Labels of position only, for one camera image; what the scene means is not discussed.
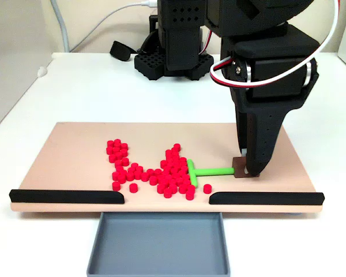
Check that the small white round knob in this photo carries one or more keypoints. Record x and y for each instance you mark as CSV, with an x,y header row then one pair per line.
x,y
42,71

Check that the black edge rail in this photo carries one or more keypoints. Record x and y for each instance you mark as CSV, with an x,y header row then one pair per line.
x,y
66,196
265,198

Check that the red cylindrical granule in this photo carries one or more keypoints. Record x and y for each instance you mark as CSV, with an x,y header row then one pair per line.
x,y
125,169
119,168
175,158
145,175
161,178
183,188
165,174
153,179
169,160
118,163
183,160
206,187
184,170
176,146
131,169
179,173
115,174
124,145
190,194
172,171
191,187
123,172
118,154
174,153
116,184
186,175
161,187
164,169
177,168
110,142
117,145
157,171
139,168
163,162
174,182
150,171
168,151
187,181
173,187
173,176
168,156
117,140
125,160
122,177
167,191
170,166
180,180
183,165
174,149
176,163
133,187
116,149
112,157
137,173
135,165
130,174
109,149
123,151
167,181

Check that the black table clamp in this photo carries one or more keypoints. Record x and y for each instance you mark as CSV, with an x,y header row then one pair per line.
x,y
121,51

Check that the grey rectangular tray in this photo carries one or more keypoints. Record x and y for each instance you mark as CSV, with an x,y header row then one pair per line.
x,y
158,245

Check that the beige rectangular board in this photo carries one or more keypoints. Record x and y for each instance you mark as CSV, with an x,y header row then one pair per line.
x,y
75,150

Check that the green T-shaped pusher tool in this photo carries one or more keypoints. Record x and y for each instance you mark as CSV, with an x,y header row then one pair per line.
x,y
213,172

